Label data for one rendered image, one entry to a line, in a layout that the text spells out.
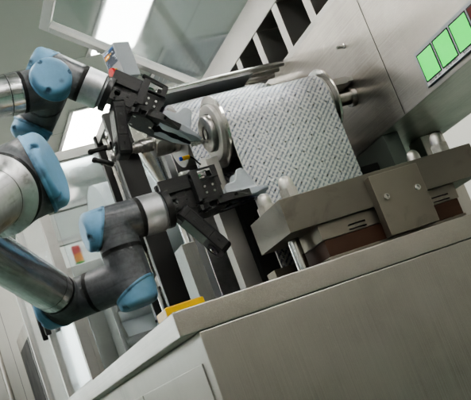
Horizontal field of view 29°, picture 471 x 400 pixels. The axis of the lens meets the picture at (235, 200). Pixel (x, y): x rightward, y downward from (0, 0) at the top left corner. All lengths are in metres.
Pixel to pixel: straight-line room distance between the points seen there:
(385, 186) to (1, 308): 5.86
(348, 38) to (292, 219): 0.54
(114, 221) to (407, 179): 0.52
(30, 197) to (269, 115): 0.70
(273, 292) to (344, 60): 0.70
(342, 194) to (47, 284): 0.52
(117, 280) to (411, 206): 0.53
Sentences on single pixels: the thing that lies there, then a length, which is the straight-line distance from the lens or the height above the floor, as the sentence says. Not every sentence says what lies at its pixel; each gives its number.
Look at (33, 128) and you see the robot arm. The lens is 1.75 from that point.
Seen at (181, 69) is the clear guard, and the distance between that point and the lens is 2.81.
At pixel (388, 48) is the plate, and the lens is 1.82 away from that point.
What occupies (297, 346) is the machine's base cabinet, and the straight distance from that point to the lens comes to 1.43.
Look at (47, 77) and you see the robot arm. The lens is 1.63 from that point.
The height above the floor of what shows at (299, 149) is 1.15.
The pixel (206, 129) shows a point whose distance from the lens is 1.82.
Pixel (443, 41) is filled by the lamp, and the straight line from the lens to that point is 1.66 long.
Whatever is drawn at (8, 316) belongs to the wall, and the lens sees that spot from 7.27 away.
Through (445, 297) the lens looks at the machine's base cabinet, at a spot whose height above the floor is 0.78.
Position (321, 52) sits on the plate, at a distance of 2.06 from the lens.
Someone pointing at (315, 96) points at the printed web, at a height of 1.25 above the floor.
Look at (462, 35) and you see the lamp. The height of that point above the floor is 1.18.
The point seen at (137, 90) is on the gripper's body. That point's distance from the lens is 1.84.
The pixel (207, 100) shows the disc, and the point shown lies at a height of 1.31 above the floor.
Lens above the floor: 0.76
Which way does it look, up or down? 11 degrees up
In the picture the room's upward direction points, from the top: 21 degrees counter-clockwise
